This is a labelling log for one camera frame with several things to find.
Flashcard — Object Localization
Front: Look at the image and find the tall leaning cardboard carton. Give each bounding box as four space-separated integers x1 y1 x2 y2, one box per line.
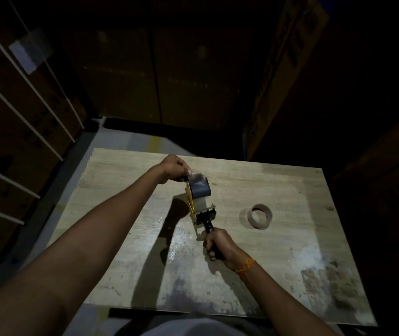
242 0 330 161

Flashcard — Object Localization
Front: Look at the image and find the grey packing tape roll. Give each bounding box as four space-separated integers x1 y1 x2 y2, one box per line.
187 174 211 200

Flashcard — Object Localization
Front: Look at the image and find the person's white shirt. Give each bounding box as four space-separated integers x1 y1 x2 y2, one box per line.
142 318 250 336

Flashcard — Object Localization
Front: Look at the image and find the person's left hand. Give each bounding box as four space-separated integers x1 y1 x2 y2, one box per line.
157 154 194 185

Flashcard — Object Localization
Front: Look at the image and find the person's left forearm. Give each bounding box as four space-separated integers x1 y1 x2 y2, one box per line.
0 165 166 336

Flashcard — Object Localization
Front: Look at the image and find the orange thread wristband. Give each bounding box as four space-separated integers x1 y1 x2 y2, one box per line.
235 258 256 277

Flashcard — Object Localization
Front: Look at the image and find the person's right forearm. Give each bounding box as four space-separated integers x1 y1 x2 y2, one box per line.
236 259 341 336

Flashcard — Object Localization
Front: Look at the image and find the large brown cardboard carton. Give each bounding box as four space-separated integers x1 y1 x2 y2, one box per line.
67 25 244 131

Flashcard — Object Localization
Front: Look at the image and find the person's right hand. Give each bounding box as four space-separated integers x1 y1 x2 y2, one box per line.
201 227 247 272

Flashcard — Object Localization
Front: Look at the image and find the strapped brown cardboard carton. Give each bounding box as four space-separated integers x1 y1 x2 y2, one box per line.
0 0 88 287

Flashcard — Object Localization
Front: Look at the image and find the dark cardboard carton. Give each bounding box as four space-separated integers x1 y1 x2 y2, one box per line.
331 103 399 326

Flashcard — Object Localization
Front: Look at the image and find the empty cardboard tape core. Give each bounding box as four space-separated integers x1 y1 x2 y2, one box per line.
247 204 273 230

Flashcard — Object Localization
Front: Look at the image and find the yellow and black tape dispenser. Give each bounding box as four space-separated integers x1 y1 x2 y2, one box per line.
184 174 226 261

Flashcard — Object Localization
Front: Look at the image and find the white paper label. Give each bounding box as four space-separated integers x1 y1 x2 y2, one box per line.
9 28 53 75

